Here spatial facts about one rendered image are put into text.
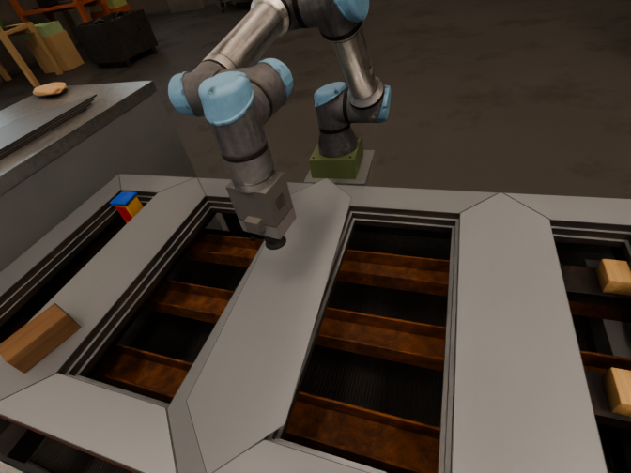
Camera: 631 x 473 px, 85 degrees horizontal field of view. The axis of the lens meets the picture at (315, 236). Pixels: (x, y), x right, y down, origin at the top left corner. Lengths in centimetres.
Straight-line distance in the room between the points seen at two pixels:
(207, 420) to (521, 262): 64
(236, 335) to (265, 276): 15
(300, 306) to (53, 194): 90
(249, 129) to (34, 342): 60
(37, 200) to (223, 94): 90
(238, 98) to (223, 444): 51
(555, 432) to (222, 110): 63
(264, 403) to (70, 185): 99
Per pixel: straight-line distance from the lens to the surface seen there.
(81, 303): 97
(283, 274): 76
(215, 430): 64
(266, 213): 60
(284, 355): 65
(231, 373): 67
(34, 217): 131
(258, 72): 61
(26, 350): 89
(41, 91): 190
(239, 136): 53
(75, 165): 138
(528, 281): 76
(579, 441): 63
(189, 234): 103
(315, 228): 85
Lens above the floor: 142
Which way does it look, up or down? 42 degrees down
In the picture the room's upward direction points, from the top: 12 degrees counter-clockwise
